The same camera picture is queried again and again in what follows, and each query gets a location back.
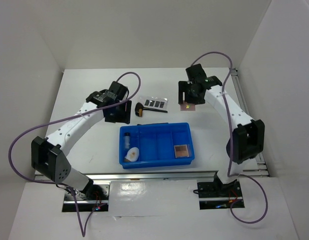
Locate clear eyeshadow swatch card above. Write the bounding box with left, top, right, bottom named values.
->
left=138, top=95, right=168, bottom=110

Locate thin black makeup brush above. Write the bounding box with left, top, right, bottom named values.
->
left=137, top=122, right=168, bottom=126

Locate clear bottle black cap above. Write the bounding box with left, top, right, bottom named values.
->
left=123, top=132, right=131, bottom=150

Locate front aluminium rail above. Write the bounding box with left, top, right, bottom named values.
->
left=34, top=170, right=220, bottom=183

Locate brown eyeshadow palette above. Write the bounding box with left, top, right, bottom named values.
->
left=173, top=144, right=191, bottom=159

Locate right side aluminium rail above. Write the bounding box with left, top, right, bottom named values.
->
left=229, top=69, right=265, bottom=174

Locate pink square compact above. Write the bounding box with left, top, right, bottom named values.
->
left=180, top=102, right=196, bottom=111

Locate large black powder brush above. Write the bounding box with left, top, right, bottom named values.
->
left=134, top=102, right=168, bottom=118

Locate aluminium rail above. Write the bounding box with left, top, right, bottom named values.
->
left=34, top=170, right=220, bottom=183
left=229, top=69, right=265, bottom=174

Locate white oval compact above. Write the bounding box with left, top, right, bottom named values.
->
left=124, top=147, right=140, bottom=163

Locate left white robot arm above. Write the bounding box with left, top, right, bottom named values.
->
left=31, top=81, right=131, bottom=200

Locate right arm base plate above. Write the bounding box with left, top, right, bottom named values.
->
left=193, top=181, right=245, bottom=210

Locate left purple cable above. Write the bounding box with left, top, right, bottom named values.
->
left=7, top=71, right=142, bottom=238

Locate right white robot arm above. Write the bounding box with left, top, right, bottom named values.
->
left=178, top=64, right=265, bottom=196

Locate blue plastic divided tray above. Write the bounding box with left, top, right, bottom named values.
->
left=118, top=122, right=195, bottom=169

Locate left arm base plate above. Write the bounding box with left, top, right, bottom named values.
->
left=61, top=181, right=111, bottom=213

